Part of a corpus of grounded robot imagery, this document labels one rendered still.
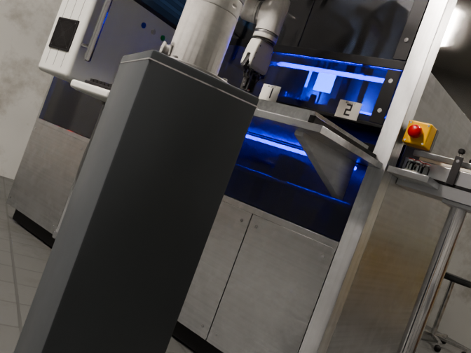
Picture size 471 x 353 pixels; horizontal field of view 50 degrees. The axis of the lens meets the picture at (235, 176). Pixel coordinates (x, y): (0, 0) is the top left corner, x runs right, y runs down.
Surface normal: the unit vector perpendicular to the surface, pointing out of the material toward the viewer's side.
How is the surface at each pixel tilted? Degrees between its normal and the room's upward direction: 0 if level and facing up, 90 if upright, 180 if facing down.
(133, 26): 90
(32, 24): 90
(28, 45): 90
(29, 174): 90
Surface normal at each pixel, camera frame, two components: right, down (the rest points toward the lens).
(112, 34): 0.79, 0.29
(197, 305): -0.60, -0.22
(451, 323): -0.83, -0.31
